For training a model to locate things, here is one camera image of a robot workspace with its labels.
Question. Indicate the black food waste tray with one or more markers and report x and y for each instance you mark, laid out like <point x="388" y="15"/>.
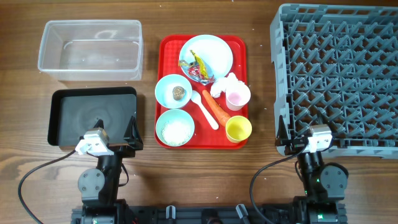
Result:
<point x="75" y="111"/>

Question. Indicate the mint green bowl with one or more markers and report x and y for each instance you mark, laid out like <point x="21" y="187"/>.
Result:
<point x="174" y="115"/>

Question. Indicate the white plastic spoon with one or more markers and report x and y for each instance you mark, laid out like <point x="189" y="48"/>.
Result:
<point x="196" y="98"/>

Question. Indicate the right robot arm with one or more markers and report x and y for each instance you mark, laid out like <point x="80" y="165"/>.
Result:
<point x="324" y="184"/>

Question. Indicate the clear plastic waste bin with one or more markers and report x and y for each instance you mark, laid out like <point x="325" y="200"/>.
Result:
<point x="92" y="50"/>

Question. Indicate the yellow plastic cup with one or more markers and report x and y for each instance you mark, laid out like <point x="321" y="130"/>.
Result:
<point x="238" y="128"/>

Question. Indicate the pink plastic cup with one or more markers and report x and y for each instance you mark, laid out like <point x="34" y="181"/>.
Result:
<point x="237" y="96"/>

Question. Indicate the light blue bowl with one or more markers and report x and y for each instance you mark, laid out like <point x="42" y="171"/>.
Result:
<point x="164" y="91"/>

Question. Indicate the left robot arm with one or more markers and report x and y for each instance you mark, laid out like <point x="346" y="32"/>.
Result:
<point x="99" y="186"/>

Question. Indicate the grey dishwasher rack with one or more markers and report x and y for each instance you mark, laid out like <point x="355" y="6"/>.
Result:
<point x="341" y="61"/>

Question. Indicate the brown food ball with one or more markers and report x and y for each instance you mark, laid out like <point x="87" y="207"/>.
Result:
<point x="178" y="93"/>

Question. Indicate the orange carrot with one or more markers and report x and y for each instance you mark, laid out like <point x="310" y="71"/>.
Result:
<point x="221" y="115"/>

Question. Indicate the snack wrapper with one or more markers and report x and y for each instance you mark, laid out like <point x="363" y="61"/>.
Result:
<point x="198" y="70"/>

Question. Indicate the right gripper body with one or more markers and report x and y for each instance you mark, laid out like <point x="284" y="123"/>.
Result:
<point x="294" y="147"/>

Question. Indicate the white rice pile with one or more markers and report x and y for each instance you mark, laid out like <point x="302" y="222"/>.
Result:
<point x="175" y="133"/>

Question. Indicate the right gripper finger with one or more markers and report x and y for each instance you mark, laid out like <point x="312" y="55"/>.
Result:
<point x="282" y="138"/>
<point x="322" y="119"/>

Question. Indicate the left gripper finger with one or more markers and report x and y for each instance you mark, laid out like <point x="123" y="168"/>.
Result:
<point x="99" y="124"/>
<point x="132" y="136"/>

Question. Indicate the red serving tray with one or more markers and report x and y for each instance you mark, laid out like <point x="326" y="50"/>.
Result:
<point x="204" y="137"/>

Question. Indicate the white tissue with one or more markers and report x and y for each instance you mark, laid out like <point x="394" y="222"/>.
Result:
<point x="222" y="84"/>

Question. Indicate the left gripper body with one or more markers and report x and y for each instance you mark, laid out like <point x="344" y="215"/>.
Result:
<point x="127" y="152"/>

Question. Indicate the light blue plate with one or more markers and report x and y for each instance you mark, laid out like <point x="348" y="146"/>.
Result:
<point x="213" y="50"/>

